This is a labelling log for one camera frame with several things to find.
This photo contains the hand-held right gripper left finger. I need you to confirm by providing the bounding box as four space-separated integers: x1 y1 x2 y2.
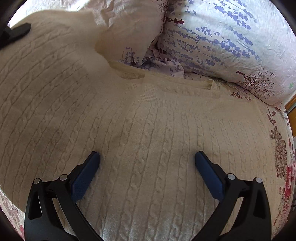
24 151 103 241

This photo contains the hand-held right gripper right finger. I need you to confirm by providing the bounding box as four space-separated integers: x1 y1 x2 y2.
195 151 271 241

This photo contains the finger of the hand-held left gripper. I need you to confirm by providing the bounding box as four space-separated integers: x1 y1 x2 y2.
5 23 31 43

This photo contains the cream cable-knit sweater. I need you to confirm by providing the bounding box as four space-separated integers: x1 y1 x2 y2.
0 9 287 241

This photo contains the floral bedspread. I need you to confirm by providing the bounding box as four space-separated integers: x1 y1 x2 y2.
0 76 296 241

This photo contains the pale floral pillow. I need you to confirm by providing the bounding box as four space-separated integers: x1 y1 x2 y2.
14 0 168 67

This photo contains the lavender print pillow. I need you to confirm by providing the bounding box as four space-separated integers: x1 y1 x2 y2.
143 0 296 106

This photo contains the wooden bed frame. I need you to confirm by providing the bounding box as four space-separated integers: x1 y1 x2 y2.
284 94 296 139

